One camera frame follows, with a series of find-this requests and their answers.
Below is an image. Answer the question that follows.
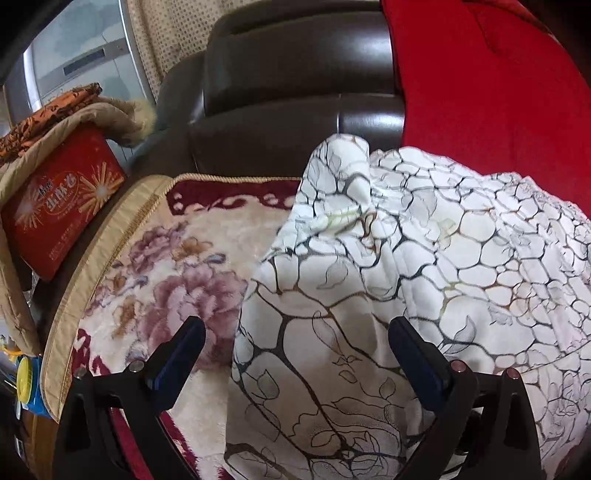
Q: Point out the beige dotted curtain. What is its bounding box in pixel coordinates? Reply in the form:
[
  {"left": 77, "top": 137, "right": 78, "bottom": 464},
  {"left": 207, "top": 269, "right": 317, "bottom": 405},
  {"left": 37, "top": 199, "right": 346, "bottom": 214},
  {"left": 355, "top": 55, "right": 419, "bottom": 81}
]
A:
[{"left": 127, "top": 0, "right": 241, "bottom": 79}]

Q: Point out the orange black patterned cloth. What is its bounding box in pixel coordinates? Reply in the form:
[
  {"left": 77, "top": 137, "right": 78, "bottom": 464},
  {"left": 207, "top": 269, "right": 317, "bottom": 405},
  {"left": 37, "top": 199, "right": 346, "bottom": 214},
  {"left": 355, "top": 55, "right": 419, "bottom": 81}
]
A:
[{"left": 0, "top": 83, "right": 102, "bottom": 162}]

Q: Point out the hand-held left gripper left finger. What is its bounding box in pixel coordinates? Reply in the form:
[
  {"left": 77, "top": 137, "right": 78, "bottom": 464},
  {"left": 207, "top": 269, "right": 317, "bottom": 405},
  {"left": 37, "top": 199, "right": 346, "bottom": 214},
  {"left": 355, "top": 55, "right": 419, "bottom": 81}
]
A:
[{"left": 54, "top": 316, "right": 206, "bottom": 480}]

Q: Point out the beige quilted jacket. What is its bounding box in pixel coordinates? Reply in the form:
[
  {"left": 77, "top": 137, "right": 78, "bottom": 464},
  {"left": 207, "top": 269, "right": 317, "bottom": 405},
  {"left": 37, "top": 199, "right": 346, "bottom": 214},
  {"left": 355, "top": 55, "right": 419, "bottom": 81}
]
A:
[{"left": 0, "top": 97, "right": 158, "bottom": 356}]

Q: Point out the dark brown leather sofa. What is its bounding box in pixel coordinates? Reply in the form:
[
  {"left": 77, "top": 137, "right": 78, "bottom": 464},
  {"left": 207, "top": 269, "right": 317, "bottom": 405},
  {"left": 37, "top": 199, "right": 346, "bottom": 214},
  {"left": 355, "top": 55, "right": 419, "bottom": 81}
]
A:
[{"left": 111, "top": 0, "right": 407, "bottom": 195}]

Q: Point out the white black crackle print coat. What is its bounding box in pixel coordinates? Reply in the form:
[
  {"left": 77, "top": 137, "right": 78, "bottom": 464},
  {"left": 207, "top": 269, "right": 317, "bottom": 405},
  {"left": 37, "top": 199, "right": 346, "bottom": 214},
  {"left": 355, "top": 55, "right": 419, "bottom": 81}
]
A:
[{"left": 224, "top": 134, "right": 591, "bottom": 480}]

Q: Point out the blue yellow toy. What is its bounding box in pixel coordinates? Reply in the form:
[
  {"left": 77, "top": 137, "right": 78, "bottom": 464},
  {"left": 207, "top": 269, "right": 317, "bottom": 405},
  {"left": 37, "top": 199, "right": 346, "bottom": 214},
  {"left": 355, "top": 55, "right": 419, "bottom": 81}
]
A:
[{"left": 0, "top": 337, "right": 47, "bottom": 416}]

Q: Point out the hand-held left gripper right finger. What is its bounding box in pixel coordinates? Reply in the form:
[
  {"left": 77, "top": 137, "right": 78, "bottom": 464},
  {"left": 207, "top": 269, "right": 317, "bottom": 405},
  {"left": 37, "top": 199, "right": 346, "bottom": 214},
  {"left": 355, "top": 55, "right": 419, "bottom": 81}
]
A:
[{"left": 388, "top": 316, "right": 542, "bottom": 480}]

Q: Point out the floral red beige blanket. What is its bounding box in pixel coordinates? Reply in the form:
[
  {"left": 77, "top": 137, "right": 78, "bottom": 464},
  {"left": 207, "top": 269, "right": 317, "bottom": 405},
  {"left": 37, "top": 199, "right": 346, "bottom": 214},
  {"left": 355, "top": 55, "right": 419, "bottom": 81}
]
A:
[{"left": 41, "top": 173, "right": 303, "bottom": 480}]

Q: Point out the large red cushion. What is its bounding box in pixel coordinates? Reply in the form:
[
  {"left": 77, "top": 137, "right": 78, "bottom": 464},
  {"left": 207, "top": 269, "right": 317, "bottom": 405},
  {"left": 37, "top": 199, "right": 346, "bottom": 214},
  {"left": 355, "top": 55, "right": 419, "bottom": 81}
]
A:
[{"left": 381, "top": 0, "right": 591, "bottom": 217}]

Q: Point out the red cardboard box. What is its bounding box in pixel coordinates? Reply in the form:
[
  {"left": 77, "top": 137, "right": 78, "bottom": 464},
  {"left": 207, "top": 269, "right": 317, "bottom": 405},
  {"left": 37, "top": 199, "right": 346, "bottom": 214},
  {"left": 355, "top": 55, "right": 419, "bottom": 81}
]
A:
[{"left": 2, "top": 127, "right": 127, "bottom": 282}]

